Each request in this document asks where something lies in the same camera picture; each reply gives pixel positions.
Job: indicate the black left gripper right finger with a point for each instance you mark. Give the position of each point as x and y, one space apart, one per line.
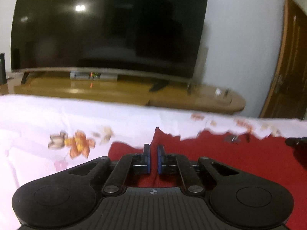
181 166

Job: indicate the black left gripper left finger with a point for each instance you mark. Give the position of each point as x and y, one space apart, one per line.
127 165

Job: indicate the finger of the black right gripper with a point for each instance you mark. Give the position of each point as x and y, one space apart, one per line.
296 142

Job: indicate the red knitted garment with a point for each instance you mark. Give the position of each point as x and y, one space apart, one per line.
270 158

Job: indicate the brown wooden door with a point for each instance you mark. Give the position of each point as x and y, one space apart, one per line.
287 95

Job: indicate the wooden tv stand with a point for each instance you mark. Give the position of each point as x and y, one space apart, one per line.
128 90

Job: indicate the white charger plug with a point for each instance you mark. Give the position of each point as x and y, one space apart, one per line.
218 92

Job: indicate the white floral bed sheet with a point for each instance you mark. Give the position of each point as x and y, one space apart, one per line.
28 121

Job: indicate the silver set-top box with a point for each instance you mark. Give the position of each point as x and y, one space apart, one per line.
74 75

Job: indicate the large black television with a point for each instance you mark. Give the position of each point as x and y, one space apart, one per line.
148 38

